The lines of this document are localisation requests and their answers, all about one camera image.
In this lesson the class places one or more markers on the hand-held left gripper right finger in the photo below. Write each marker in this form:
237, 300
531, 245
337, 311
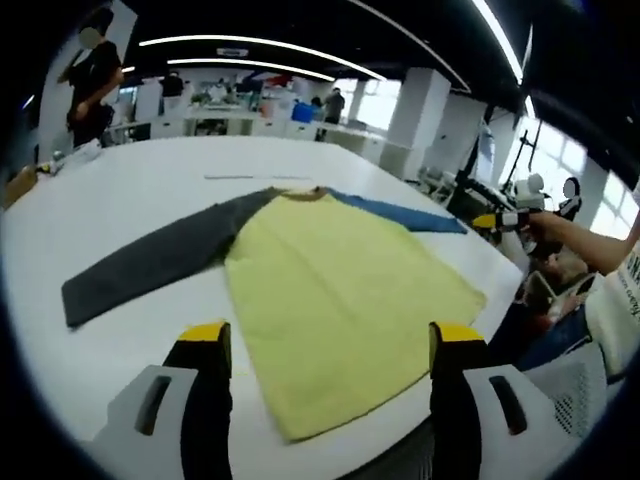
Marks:
475, 430

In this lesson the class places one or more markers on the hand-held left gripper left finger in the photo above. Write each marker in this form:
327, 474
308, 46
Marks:
170, 425

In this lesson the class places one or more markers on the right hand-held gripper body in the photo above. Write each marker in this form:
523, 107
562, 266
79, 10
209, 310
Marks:
530, 195

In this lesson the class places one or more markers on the yellow garment with dark sleeves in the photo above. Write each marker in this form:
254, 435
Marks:
340, 300

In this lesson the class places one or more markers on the thin template strip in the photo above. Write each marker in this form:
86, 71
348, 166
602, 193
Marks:
240, 176

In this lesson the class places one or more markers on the person's right hand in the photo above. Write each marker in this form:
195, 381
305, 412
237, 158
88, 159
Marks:
542, 230

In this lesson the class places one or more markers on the grey mesh chair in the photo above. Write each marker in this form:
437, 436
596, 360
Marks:
570, 395

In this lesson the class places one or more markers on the white square pillar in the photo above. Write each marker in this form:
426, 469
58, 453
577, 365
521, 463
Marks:
420, 125

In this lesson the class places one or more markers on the long ceiling light strip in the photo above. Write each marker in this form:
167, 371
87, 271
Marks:
500, 40
260, 45
250, 64

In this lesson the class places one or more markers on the blue storage bin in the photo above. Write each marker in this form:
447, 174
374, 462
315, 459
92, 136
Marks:
302, 112

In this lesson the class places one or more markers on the white counter cabinets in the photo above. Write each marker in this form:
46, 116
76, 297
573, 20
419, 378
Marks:
240, 122

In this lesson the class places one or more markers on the brown cardboard box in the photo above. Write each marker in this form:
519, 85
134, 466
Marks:
20, 187

